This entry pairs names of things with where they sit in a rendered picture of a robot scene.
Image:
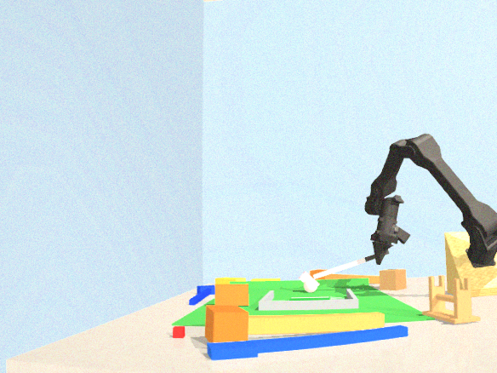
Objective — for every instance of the green flat mat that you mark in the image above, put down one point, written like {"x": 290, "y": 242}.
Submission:
{"x": 370, "y": 299}

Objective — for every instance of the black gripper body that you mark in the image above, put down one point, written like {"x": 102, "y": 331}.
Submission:
{"x": 384, "y": 226}

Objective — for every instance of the small red block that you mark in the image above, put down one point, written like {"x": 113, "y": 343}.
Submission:
{"x": 178, "y": 332}

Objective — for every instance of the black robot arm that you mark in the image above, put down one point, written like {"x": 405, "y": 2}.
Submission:
{"x": 479, "y": 219}

